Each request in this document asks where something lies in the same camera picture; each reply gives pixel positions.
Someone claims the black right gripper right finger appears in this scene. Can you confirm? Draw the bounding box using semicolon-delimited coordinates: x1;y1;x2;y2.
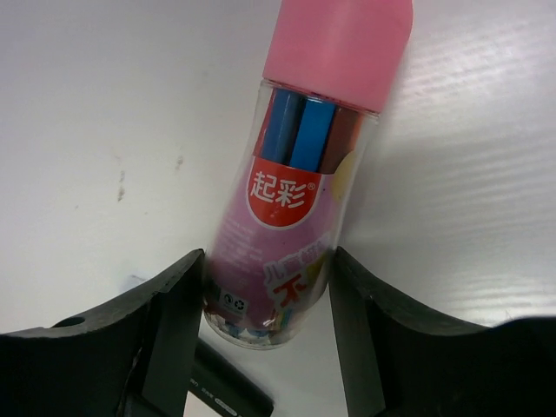
329;248;555;416

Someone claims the pink-capped marker tube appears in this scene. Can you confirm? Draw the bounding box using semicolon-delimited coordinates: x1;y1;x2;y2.
203;1;414;350

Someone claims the black highlighter blue cap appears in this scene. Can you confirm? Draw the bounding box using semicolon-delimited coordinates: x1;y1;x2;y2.
189;339;275;417

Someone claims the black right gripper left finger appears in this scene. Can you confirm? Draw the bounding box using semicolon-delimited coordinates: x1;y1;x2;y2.
1;249;204;416

